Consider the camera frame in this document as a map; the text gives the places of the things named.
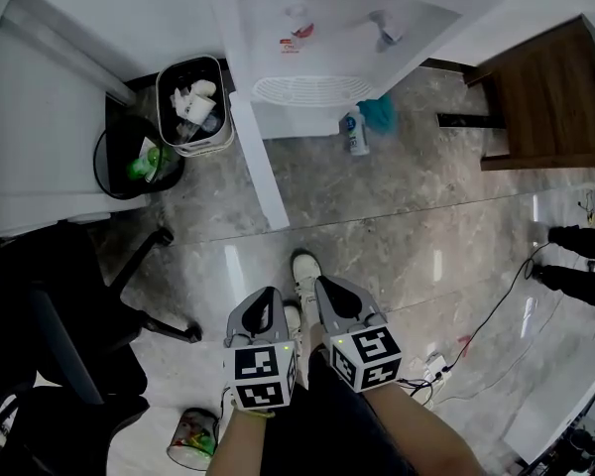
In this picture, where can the dark wooden cabinet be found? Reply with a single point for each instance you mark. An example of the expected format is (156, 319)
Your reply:
(550, 97)

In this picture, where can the teal cloth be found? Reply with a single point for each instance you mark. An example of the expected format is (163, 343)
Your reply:
(379, 112)

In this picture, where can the person's black trousers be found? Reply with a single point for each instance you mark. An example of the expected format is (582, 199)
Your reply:
(327, 424)

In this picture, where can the person's white shoe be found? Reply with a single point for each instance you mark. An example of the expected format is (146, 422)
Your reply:
(306, 271)
(292, 322)

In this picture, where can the white power strip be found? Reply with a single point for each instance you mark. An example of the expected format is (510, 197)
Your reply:
(437, 366)

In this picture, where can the black office chair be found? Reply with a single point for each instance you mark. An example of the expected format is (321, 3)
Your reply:
(54, 315)

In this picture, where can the person's right forearm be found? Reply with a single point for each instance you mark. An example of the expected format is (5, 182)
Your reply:
(416, 434)

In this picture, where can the white desk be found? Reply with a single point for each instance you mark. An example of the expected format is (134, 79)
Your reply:
(35, 117)

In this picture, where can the white table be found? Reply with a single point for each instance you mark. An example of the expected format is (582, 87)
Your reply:
(560, 404)

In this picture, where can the white bottle blue label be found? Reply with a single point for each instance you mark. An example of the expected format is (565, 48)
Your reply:
(357, 134)

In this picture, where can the white trash bin black liner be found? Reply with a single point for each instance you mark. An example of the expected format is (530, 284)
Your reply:
(193, 104)

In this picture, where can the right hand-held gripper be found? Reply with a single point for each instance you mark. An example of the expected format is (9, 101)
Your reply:
(367, 350)

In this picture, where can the white drip tray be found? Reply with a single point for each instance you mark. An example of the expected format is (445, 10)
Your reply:
(312, 89)

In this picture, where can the person's left forearm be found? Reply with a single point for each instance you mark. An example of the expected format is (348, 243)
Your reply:
(240, 444)

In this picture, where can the small clear waste bin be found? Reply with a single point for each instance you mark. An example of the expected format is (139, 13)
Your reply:
(193, 439)

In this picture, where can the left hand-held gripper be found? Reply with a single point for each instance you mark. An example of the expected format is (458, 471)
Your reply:
(258, 365)

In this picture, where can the yellow-green wristband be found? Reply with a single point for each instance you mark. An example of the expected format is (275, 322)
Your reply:
(253, 411)

